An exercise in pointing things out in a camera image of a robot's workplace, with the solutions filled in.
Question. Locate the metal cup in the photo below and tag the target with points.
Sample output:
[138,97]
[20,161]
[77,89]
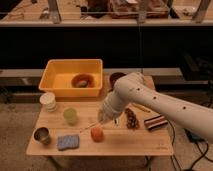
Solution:
[42,135]

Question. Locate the wooden folding table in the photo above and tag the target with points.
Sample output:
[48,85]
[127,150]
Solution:
[118,139]

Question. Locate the orange fruit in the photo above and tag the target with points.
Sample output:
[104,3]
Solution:
[97,134]

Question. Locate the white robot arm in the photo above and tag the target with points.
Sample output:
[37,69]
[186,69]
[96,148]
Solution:
[132,89]

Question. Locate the dark red bowl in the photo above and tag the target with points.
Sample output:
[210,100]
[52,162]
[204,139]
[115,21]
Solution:
[114,77]

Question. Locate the brown grape bunch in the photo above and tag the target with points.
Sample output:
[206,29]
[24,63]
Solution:
[132,121]

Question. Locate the silver metal fork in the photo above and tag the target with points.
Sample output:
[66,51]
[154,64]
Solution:
[88,127]

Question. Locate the blue sponge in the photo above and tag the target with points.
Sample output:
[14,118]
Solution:
[68,142]

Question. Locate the yellow plastic tub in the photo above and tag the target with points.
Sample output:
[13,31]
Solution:
[60,75]

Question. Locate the yellow banana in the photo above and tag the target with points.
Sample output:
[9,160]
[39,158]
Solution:
[141,107]

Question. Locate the white stacked cups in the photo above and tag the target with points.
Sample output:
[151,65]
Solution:
[48,101]

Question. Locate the green plastic cup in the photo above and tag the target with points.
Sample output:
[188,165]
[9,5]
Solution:
[70,115]

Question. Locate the striped block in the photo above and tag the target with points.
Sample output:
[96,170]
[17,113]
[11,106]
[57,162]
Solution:
[155,122]

